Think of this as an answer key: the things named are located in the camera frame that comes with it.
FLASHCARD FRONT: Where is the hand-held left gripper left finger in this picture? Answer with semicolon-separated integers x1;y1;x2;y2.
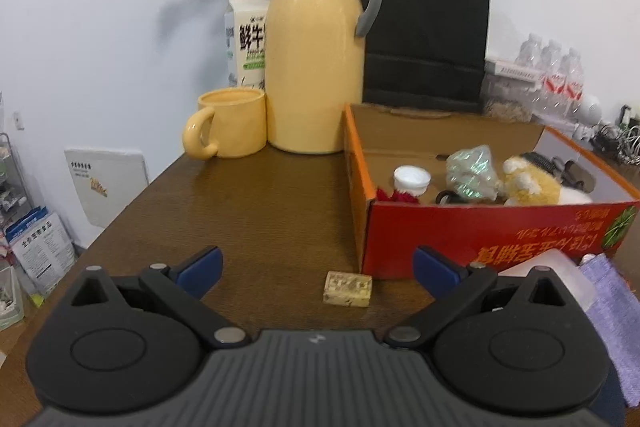
55;246;253;348

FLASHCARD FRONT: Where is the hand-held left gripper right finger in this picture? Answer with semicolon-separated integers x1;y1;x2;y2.
384;246;584;348

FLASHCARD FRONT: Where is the red cardboard box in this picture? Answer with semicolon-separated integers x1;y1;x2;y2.
342;104;640;280

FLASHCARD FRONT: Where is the red artificial rose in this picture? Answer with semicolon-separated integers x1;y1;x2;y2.
376;187;421;206

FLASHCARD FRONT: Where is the small beige block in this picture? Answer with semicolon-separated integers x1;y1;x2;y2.
324;271;374;309

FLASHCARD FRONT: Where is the clear wrapper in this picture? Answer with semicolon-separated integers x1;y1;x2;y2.
445;144;503;200

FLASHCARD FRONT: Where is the white and yellow plush toy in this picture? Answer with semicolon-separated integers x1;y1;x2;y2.
500;156;593;206

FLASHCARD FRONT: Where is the clear plastic box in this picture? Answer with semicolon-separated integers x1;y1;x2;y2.
500;249;597;310

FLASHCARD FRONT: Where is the purple woven pouch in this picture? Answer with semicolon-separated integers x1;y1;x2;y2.
579;254;640;408

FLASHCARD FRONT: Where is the navy blue pouch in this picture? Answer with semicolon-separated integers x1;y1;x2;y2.
595;372;627;427

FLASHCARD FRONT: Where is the yellow mug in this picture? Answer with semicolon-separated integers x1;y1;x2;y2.
182;88;268;159

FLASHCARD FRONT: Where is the blue and white packet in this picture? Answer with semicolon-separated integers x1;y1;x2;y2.
5;206;76;297

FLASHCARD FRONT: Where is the clear container with white lid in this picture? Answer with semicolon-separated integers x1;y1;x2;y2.
482;56;547;123

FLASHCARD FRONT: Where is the small white robot toy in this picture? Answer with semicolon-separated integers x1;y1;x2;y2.
570;94;604;141

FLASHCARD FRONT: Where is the white milk carton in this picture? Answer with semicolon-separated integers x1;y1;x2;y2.
222;0;273;90

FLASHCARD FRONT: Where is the black paper bag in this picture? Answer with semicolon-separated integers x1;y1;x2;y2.
362;0;493;115

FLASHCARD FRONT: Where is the yellow thermos jug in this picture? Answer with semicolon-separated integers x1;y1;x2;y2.
264;0;386;155

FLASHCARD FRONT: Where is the white wall panel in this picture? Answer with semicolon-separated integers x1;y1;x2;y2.
64;147;150;229

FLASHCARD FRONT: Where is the wire storage rack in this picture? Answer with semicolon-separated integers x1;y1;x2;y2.
0;132;25;215

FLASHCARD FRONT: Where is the black cable bundle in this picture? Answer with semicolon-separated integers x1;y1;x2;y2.
591;123;627;154

